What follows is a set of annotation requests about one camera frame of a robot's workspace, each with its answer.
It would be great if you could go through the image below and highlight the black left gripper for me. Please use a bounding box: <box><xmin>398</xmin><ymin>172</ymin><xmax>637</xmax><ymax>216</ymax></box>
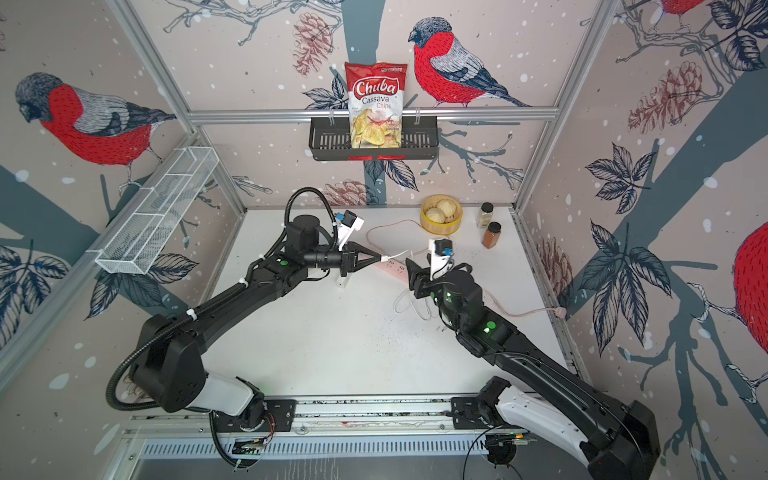
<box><xmin>303</xmin><ymin>240</ymin><xmax>381</xmax><ymax>279</ymax></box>

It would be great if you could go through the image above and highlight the white USB cable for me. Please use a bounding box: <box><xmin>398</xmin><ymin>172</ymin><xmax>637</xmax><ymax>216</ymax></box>
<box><xmin>379</xmin><ymin>248</ymin><xmax>442</xmax><ymax>322</ymax></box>

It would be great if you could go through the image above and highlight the white USB charger adapter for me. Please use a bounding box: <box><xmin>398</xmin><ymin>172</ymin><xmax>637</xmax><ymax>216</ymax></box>
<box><xmin>336</xmin><ymin>274</ymin><xmax>351</xmax><ymax>288</ymax></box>

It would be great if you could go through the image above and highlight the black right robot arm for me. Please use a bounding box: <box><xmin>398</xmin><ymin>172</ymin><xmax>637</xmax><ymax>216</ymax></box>
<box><xmin>406</xmin><ymin>260</ymin><xmax>660</xmax><ymax>479</ymax></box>

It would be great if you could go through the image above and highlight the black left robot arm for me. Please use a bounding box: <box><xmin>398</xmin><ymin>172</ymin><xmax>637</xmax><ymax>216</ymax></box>
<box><xmin>105</xmin><ymin>187</ymin><xmax>383</xmax><ymax>470</ymax></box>

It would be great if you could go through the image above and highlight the pink power strip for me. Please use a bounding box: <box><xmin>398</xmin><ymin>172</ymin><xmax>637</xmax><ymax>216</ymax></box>
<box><xmin>375</xmin><ymin>258</ymin><xmax>408</xmax><ymax>283</ymax></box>

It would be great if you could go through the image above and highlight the left bun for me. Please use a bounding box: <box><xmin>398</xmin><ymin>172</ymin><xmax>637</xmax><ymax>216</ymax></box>
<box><xmin>425</xmin><ymin>207</ymin><xmax>446</xmax><ymax>224</ymax></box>

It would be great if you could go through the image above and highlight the bun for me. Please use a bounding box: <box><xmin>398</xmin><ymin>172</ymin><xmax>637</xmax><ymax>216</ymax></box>
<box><xmin>425</xmin><ymin>207</ymin><xmax>446</xmax><ymax>224</ymax></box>
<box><xmin>437</xmin><ymin>198</ymin><xmax>458</xmax><ymax>220</ymax></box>

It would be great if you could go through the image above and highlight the yellow bowl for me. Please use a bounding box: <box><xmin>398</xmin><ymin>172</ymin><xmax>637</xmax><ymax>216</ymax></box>
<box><xmin>420</xmin><ymin>195</ymin><xmax>463</xmax><ymax>236</ymax></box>

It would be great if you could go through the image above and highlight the right bun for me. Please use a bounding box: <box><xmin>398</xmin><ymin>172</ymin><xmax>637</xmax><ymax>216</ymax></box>
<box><xmin>437</xmin><ymin>198</ymin><xmax>458</xmax><ymax>220</ymax></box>

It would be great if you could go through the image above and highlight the brown spice jar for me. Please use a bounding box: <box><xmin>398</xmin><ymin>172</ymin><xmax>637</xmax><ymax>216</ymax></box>
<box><xmin>482</xmin><ymin>221</ymin><xmax>502</xmax><ymax>249</ymax></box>

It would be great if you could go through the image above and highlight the clear spice jar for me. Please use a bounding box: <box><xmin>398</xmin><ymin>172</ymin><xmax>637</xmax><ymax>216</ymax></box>
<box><xmin>476</xmin><ymin>202</ymin><xmax>494</xmax><ymax>229</ymax></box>

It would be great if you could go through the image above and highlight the Chuba cassava chips bag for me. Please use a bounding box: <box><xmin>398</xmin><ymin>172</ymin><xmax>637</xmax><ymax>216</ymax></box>
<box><xmin>345</xmin><ymin>62</ymin><xmax>407</xmax><ymax>149</ymax></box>

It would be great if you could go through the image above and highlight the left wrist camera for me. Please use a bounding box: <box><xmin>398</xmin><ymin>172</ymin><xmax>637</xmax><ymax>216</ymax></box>
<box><xmin>335</xmin><ymin>210</ymin><xmax>364</xmax><ymax>251</ymax></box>

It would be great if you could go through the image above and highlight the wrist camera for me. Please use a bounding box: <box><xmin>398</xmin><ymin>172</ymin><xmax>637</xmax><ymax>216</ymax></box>
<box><xmin>335</xmin><ymin>210</ymin><xmax>364</xmax><ymax>251</ymax></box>
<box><xmin>428</xmin><ymin>238</ymin><xmax>454</xmax><ymax>280</ymax></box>

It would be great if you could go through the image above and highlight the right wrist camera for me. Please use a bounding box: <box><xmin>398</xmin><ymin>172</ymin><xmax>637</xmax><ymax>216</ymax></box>
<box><xmin>428</xmin><ymin>238</ymin><xmax>454</xmax><ymax>280</ymax></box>

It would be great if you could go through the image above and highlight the black wall basket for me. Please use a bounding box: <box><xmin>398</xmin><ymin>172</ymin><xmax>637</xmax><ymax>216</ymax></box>
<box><xmin>309</xmin><ymin>114</ymin><xmax>439</xmax><ymax>161</ymax></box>

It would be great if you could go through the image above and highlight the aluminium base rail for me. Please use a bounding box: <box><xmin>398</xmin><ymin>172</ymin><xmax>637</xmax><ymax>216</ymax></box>
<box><xmin>119</xmin><ymin>392</ymin><xmax>631</xmax><ymax>463</ymax></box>

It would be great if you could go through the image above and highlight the horizontal aluminium wall bar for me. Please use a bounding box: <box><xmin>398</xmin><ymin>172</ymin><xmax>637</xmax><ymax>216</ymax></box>
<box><xmin>187</xmin><ymin>105</ymin><xmax>562</xmax><ymax>126</ymax></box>

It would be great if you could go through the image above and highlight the white wire mesh shelf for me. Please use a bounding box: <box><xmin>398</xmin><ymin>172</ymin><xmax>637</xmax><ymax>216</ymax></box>
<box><xmin>95</xmin><ymin>146</ymin><xmax>219</xmax><ymax>275</ymax></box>

